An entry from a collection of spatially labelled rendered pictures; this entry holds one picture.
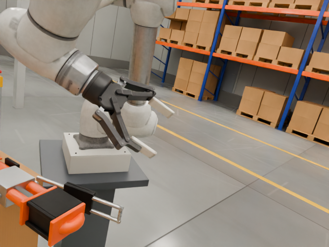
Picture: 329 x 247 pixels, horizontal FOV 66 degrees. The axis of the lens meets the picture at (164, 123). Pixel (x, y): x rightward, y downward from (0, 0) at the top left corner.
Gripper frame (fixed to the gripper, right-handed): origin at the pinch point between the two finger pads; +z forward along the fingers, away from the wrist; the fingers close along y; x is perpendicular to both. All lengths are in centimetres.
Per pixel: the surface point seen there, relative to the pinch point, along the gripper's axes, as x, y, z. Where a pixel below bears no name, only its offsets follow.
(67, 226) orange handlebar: -0.1, 28.4, -7.9
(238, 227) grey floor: -128, -61, 149
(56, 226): 0.6, 29.2, -9.8
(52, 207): -1.5, 26.5, -11.8
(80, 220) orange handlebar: -0.5, 26.5, -6.5
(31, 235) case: -52, 26, -9
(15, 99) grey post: -357, -162, -127
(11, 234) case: -46, 29, -14
